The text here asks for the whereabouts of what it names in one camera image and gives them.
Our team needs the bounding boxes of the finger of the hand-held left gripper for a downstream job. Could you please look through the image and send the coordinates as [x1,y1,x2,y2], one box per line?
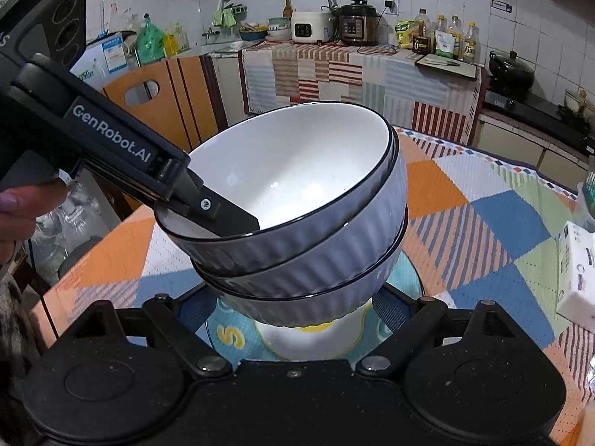
[165,172,261,239]

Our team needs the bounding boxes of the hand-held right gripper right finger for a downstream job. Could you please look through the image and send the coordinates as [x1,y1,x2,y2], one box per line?
[356,288,524,377]

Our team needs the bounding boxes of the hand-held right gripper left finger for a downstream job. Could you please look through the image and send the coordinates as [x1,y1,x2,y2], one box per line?
[70,288,233,378]

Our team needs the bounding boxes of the blue fried egg plate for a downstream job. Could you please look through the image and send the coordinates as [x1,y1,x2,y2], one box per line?
[195,248,425,365]

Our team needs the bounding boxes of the white ribbed bowl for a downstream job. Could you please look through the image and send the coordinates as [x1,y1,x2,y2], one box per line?
[154,101,409,295]
[192,204,411,329]

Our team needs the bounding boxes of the person's left hand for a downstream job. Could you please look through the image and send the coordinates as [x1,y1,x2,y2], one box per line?
[0,182,71,268]

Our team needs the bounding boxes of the white blue printed box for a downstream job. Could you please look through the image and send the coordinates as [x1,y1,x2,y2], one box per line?
[70,32,136,85]

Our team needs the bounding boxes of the green plastic bag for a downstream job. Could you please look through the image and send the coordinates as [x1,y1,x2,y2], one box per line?
[136,15,167,64]

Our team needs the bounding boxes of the orange wooden chair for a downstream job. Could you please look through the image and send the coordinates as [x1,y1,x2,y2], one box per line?
[100,55,229,150]

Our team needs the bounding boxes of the yellow plastic bag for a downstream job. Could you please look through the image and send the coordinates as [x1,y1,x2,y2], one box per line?
[165,22,190,55]

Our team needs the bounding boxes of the striped counter cloth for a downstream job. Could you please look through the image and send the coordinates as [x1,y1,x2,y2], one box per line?
[238,39,483,146]

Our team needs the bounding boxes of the white tissue pack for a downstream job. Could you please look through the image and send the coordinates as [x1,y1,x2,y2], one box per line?
[555,222,595,327]

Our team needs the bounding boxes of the green cloth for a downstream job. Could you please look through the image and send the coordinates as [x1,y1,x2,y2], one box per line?
[213,6,245,29]

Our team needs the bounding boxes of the cream base cabinets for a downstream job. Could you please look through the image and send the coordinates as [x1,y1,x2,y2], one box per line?
[473,111,587,178]

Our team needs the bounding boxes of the white rice cooker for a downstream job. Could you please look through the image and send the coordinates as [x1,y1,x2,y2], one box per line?
[291,10,336,44]

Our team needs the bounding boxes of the clear plastic container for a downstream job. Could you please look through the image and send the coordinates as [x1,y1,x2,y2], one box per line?
[575,157,595,234]

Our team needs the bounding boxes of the black pressure cooker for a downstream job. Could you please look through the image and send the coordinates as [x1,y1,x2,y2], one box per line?
[338,0,379,47]

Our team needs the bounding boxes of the dark cutting board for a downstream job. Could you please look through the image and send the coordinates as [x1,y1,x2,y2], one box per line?
[415,53,479,80]

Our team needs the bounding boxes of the black gas stove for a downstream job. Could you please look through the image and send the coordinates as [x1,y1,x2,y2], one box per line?
[483,86,595,155]

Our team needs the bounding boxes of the yellow snack bag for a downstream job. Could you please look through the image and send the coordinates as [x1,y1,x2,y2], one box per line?
[395,20,418,50]

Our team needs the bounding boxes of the black cooking pot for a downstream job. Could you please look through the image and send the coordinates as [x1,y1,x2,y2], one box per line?
[488,50,536,90]

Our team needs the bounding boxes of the yellow oil bottle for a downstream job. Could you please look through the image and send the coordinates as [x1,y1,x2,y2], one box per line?
[449,16,466,59]
[434,15,454,56]
[462,22,480,64]

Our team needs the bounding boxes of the white lidded pot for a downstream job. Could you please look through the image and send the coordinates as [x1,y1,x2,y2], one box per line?
[564,88,595,113]

